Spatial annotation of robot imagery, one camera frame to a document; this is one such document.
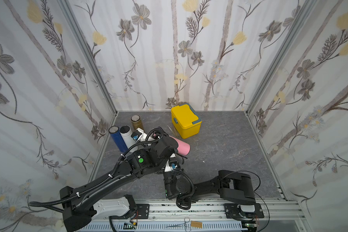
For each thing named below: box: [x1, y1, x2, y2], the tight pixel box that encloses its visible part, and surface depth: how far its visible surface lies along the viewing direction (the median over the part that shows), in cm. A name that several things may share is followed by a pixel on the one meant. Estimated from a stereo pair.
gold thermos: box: [130, 114, 145, 131], surface depth 90 cm
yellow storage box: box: [170, 102, 203, 140], surface depth 100 cm
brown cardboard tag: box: [190, 220, 203, 229], surface depth 72 cm
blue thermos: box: [108, 125, 129, 153], surface depth 84 cm
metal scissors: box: [165, 216, 192, 232], surface depth 72 cm
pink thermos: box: [169, 135, 191, 157], surface depth 72 cm
